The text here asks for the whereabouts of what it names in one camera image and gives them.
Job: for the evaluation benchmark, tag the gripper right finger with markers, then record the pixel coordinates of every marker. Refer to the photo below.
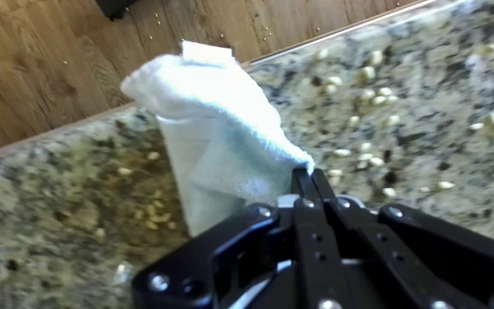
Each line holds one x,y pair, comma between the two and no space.
435,249

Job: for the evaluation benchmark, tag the black object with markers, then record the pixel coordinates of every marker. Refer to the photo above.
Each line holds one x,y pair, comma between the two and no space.
112,6

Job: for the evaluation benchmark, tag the heap of pale kernels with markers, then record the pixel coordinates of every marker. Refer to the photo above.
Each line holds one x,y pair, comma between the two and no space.
157,216

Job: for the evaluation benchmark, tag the white towel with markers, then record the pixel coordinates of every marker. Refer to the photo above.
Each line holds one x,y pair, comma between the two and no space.
212,124

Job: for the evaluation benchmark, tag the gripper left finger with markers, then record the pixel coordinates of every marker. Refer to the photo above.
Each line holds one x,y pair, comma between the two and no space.
238,240

